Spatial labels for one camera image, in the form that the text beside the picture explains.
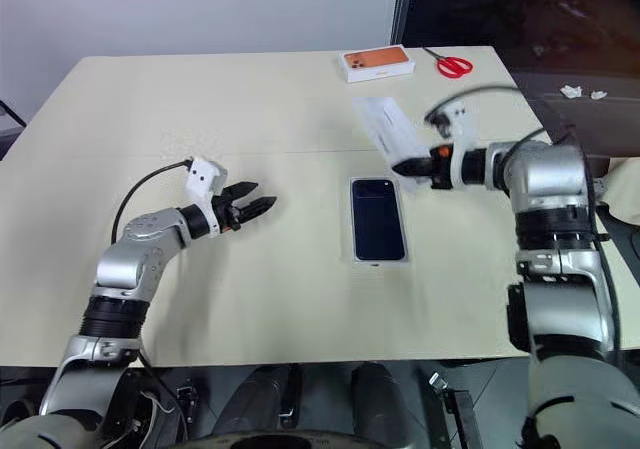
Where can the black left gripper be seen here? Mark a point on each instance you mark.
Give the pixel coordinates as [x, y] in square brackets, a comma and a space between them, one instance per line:
[226, 215]

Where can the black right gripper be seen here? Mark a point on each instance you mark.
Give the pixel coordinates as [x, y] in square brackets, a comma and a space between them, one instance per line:
[440, 169]

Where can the dark blue smartphone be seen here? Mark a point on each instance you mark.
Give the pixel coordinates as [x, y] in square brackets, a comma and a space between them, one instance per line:
[377, 219]

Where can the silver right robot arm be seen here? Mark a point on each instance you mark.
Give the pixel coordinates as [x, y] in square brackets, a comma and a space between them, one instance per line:
[550, 169]

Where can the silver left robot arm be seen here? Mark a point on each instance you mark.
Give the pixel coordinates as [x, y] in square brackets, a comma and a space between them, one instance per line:
[135, 264]

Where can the white box with orange print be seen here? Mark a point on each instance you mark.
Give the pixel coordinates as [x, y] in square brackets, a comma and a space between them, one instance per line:
[375, 63]

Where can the crumpled white paper scrap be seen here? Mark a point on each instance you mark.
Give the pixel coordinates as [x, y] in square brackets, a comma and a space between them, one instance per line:
[597, 94]
[571, 91]

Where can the dark rounded shape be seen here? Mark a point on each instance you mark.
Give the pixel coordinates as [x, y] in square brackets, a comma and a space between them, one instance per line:
[377, 399]
[260, 399]

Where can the beige rounded cover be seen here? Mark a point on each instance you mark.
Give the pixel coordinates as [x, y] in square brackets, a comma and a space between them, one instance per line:
[625, 189]

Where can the black chair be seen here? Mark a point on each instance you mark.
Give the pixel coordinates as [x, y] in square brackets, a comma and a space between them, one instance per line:
[6, 139]

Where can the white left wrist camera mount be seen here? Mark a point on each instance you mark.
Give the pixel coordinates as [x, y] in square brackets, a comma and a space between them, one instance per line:
[200, 176]

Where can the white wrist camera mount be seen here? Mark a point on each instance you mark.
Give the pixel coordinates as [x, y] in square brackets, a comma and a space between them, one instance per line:
[465, 136]
[200, 176]

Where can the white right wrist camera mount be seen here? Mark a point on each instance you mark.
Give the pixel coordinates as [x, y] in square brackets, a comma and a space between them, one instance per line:
[465, 136]

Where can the grey partition post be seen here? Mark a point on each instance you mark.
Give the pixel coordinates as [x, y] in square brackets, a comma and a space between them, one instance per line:
[404, 9]

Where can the black metal bracket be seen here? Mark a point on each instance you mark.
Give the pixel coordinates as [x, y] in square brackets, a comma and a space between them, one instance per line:
[187, 404]

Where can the black metal frame with clamp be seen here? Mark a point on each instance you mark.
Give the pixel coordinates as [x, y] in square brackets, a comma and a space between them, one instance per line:
[462, 414]

